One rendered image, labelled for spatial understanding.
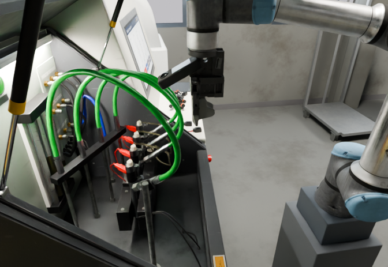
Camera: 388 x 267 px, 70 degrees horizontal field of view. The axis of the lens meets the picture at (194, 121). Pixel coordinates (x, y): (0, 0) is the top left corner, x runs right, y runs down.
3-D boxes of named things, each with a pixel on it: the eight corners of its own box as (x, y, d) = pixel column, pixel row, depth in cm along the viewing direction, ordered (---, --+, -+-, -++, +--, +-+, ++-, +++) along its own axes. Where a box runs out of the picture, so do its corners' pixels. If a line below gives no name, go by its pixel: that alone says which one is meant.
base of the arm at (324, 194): (343, 184, 105) (350, 164, 101) (371, 215, 92) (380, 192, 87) (306, 188, 103) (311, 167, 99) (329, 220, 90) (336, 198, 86)
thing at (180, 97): (189, 111, 143) (189, 101, 140) (168, 111, 143) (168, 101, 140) (187, 93, 163) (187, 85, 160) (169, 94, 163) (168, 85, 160)
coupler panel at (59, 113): (68, 152, 98) (47, 67, 83) (59, 152, 98) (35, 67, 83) (79, 133, 110) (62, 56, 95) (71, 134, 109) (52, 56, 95)
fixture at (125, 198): (153, 244, 90) (149, 210, 83) (122, 245, 90) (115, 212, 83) (158, 176, 120) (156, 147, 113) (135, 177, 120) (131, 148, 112)
